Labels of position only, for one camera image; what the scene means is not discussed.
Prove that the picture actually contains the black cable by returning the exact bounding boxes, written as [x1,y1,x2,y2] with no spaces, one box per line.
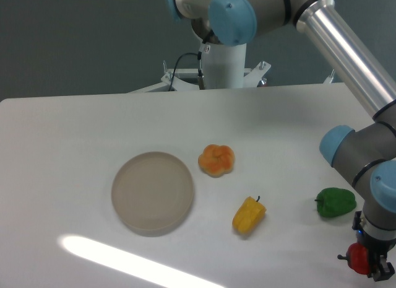
[169,29,214,92]

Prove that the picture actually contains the beige round plate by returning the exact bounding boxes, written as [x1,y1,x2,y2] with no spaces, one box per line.
[111,152,194,237]

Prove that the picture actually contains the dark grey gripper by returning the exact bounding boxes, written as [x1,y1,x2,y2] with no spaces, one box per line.
[352,211,395,281]

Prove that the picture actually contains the red toy bell pepper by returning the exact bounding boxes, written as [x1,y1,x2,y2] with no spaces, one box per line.
[337,242,370,276]

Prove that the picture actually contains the orange knotted bread roll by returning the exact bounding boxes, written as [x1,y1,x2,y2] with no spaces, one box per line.
[198,144,235,178]

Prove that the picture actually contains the yellow toy bell pepper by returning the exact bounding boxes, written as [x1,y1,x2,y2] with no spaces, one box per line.
[232,196,267,235]

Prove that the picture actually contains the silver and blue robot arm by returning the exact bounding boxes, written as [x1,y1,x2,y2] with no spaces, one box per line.
[166,0,395,281]

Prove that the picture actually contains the green toy bell pepper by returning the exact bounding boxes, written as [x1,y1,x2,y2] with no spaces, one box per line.
[315,188,357,218]

